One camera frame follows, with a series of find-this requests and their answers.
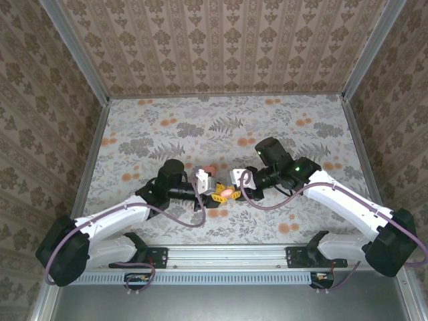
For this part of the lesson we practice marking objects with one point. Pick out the pink round disc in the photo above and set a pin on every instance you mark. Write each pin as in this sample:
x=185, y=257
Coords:
x=228, y=193

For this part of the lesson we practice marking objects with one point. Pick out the pink earbud charging case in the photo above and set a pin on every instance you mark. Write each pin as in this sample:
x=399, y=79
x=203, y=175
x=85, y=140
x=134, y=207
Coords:
x=210, y=168

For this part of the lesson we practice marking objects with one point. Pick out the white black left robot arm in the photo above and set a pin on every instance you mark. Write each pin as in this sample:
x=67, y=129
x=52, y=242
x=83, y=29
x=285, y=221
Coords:
x=110, y=215

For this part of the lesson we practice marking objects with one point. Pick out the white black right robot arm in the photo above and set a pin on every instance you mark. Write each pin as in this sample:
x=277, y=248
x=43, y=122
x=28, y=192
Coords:
x=347, y=197

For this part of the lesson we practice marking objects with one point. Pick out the floral table covering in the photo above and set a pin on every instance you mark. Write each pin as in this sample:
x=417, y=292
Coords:
x=200, y=117

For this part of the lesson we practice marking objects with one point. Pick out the grey metal sheet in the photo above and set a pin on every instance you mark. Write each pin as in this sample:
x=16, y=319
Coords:
x=234, y=304

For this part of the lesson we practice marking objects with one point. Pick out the small black electronics board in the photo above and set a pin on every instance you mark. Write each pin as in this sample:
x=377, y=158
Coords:
x=322, y=278
x=137, y=279

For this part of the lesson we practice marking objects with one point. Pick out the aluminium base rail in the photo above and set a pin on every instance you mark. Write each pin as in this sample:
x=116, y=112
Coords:
x=227, y=257

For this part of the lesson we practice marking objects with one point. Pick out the aluminium table side rail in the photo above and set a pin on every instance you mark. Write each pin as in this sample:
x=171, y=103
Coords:
x=359, y=147
x=93, y=157

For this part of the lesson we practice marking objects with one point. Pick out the aluminium frame post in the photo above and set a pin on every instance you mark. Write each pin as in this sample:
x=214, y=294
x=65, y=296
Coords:
x=371, y=50
x=77, y=53

